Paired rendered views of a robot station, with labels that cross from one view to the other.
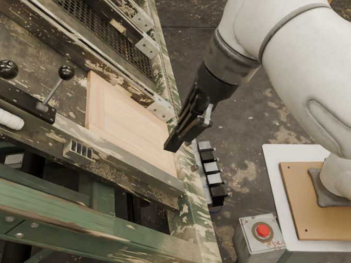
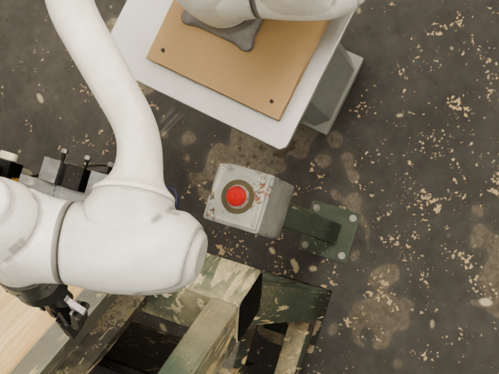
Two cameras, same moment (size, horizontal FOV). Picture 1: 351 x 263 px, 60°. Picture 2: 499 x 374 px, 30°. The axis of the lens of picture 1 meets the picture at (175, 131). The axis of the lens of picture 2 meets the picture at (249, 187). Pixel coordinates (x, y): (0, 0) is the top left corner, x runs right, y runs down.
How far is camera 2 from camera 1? 89 cm
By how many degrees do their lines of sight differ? 24
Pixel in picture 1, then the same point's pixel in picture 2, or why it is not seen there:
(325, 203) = (248, 41)
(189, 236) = (192, 300)
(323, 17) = (72, 246)
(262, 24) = (42, 278)
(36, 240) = not seen: outside the picture
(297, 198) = (219, 75)
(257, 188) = not seen: hidden behind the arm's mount
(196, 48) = not seen: outside the picture
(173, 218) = (155, 307)
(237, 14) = (11, 281)
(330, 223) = (280, 56)
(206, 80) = (40, 302)
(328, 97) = (144, 289)
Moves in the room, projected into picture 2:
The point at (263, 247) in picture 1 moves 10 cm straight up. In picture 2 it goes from (258, 210) to (243, 205)
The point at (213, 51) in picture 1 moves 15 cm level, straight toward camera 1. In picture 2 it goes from (21, 294) to (108, 364)
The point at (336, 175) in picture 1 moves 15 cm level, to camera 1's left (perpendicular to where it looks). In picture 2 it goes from (213, 16) to (181, 84)
